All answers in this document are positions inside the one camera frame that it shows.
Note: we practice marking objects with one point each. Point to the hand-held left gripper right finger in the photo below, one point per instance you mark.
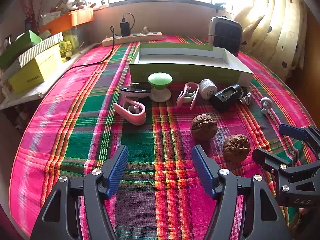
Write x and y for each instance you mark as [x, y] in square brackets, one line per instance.
[203, 173]

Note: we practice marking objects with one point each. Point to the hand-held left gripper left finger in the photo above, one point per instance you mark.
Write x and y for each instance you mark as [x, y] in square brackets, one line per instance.
[116, 173]

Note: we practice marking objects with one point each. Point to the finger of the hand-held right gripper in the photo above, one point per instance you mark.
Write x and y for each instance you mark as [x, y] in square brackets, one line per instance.
[293, 132]
[271, 158]

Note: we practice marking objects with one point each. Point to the brown walnut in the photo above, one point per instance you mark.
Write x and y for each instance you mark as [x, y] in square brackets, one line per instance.
[236, 147]
[203, 127]

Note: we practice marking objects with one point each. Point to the white round hook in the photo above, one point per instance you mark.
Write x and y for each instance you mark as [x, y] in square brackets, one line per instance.
[266, 102]

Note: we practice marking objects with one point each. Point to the pink plastic clip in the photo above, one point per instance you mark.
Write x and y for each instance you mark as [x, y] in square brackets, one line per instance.
[136, 116]
[193, 95]

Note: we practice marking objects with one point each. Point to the black battery charger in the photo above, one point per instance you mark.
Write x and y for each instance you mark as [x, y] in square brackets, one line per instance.
[226, 97]

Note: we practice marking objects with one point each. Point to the black oval remote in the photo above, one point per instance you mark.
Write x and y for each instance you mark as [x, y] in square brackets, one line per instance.
[135, 92]

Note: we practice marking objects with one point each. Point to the white round jar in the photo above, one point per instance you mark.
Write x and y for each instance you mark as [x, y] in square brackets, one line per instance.
[207, 88]

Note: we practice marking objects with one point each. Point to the green lid small jar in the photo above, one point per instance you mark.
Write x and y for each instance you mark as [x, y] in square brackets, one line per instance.
[160, 78]

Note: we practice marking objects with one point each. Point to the green white cardboard box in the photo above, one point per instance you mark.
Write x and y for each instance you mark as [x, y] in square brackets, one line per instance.
[185, 61]

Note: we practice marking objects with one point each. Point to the plaid tablecloth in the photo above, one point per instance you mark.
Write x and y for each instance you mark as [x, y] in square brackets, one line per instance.
[87, 135]

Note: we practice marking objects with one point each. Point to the cream heart print curtain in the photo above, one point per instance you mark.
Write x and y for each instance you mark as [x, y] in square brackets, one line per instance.
[275, 25]

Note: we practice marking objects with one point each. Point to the white shelf board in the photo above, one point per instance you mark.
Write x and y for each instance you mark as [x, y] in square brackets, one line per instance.
[30, 96]

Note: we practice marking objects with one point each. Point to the grey space heater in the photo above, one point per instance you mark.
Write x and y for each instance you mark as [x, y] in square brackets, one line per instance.
[226, 36]

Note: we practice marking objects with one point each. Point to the yellow green box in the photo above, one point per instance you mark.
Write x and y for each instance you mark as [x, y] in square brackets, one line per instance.
[37, 70]

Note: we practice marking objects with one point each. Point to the cream power strip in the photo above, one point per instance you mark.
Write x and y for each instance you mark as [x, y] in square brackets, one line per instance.
[135, 38]

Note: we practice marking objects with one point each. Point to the yellow green packet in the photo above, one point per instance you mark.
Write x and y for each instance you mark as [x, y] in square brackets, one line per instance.
[68, 42]

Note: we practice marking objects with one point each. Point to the black power adapter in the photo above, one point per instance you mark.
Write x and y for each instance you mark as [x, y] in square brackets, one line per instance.
[125, 28]

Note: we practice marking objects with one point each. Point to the striped box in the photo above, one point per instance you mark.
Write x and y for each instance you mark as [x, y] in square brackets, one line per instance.
[40, 48]

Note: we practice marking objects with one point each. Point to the black window latch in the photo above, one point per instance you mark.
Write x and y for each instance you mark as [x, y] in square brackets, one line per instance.
[220, 5]

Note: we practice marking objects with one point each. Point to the white plug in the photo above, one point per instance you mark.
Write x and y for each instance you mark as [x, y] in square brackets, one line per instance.
[145, 29]

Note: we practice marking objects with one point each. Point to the green box at left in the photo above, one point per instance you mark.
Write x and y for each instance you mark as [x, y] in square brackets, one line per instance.
[15, 48]

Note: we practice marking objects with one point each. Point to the orange plastic tray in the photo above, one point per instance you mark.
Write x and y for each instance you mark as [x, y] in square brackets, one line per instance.
[70, 18]

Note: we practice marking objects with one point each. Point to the pile of papers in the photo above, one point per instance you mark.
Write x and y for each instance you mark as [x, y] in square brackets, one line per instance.
[75, 5]

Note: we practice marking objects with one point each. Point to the red flower branches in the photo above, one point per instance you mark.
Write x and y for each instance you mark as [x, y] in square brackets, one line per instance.
[31, 7]

